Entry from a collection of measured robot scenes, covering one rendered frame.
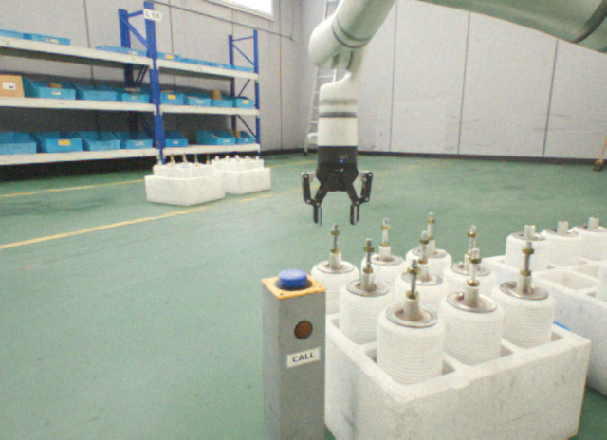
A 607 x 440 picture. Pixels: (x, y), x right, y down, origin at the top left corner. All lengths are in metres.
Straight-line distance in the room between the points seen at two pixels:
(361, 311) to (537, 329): 0.28
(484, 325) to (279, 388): 0.32
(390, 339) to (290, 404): 0.16
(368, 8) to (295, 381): 0.52
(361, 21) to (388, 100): 7.08
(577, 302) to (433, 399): 0.51
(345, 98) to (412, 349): 0.43
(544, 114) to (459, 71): 1.41
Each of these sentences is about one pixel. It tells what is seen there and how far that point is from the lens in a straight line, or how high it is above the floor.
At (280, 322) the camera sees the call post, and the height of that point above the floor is 0.28.
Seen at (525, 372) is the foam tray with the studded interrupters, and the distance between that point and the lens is 0.75.
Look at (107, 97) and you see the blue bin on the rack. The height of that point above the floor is 0.84.
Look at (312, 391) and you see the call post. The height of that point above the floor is 0.17.
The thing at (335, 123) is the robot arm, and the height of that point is 0.53.
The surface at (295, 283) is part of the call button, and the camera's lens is 0.56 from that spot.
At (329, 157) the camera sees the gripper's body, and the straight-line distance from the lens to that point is 0.75.
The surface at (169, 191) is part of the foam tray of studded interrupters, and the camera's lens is 2.99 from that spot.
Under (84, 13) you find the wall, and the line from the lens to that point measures 6.14.
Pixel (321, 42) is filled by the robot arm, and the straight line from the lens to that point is 0.75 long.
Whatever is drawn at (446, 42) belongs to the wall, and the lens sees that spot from 7.45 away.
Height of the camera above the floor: 0.53
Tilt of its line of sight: 12 degrees down
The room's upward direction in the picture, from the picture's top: straight up
